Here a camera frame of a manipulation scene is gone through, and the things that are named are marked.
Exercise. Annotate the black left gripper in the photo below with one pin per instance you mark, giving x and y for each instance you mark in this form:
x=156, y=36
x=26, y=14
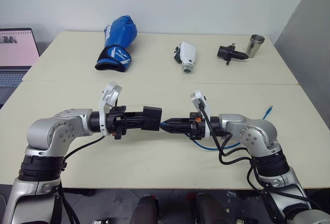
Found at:
x=116, y=121

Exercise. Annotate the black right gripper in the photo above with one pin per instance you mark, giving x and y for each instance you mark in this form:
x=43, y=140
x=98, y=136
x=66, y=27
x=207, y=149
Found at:
x=196, y=127

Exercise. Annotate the small black box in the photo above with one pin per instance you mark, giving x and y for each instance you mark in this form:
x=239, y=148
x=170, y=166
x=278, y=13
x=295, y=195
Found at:
x=152, y=117

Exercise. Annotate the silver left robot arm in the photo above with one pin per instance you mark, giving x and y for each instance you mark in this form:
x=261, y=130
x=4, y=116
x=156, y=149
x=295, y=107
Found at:
x=49, y=131

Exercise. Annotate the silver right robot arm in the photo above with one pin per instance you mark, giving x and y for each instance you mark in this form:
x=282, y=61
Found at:
x=257, y=134

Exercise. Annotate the blue boxing glove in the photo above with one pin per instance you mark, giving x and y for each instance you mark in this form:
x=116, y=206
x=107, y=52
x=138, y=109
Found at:
x=118, y=41

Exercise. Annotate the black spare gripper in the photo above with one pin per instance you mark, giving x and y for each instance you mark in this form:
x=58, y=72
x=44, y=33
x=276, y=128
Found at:
x=229, y=52

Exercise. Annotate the dark rounded shape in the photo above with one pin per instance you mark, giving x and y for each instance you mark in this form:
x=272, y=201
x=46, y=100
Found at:
x=145, y=209

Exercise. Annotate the stainless steel cup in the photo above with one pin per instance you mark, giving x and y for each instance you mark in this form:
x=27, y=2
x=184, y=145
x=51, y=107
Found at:
x=254, y=46

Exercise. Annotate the open laptop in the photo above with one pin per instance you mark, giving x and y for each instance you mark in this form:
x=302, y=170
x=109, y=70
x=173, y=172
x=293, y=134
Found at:
x=15, y=54

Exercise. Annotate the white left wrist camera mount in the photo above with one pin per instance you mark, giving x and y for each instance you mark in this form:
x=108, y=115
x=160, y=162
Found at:
x=110, y=95

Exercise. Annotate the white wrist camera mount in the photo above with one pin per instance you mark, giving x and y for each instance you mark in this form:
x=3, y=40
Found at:
x=110, y=95
x=202, y=100

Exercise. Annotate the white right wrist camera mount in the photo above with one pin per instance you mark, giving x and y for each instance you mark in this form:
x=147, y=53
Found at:
x=202, y=100

